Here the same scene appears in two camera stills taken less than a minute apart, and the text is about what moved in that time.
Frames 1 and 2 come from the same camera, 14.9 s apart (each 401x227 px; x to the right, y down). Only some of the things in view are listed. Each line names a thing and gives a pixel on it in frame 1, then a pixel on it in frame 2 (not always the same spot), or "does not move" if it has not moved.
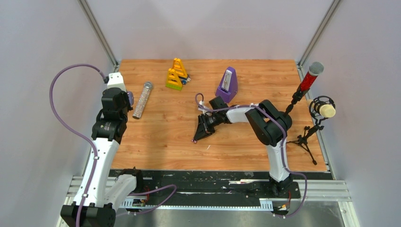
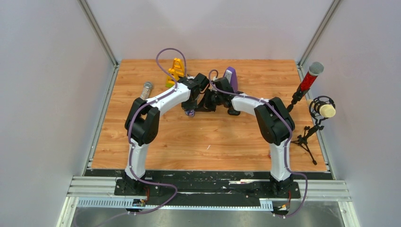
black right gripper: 202,131 → 207,107
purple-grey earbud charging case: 131,97 → 190,113
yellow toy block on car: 178,65 does not move
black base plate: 171,185 does not move
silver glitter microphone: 142,99 does not move
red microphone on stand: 315,68 does not move
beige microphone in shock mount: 321,107 does not move
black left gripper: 125,97 → 186,106
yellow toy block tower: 173,81 does not move
